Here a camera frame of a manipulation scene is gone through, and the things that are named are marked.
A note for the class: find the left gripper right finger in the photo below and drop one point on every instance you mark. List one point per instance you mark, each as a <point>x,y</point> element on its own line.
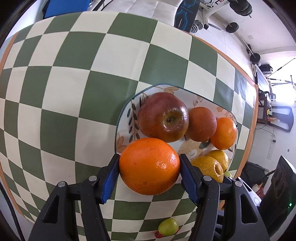
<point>207,195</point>

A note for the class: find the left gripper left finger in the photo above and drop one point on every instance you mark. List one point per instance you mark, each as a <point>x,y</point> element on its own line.
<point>57,219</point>

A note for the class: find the yellow lemon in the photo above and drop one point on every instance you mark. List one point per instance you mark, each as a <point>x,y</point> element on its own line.
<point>221,157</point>
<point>209,166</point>

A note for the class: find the green apple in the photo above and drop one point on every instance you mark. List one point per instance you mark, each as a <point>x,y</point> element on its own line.
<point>168,227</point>
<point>227,174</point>

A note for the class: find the cherry tomato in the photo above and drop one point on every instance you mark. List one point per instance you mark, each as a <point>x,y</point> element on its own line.
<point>158,234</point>

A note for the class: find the dark red orange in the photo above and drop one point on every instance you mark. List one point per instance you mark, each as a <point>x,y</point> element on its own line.
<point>202,124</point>

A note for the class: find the red apple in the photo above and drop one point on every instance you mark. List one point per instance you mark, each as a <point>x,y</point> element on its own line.
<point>163,116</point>

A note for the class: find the dark wooden chair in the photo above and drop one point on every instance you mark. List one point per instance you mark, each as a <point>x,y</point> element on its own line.
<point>275,115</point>

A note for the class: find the floral oval plate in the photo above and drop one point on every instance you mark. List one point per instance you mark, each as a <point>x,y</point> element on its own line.
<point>182,138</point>

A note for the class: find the green checkered tablecloth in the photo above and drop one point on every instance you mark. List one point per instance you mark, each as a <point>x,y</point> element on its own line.
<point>71,87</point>

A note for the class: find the barbell rack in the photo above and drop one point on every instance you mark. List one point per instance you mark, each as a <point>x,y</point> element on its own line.
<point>208,8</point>

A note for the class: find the black blue weight bench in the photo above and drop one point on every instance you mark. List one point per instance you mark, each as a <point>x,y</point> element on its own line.
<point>186,14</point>

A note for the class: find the white padded chair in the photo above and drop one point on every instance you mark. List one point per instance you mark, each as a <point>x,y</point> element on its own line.
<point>163,10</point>

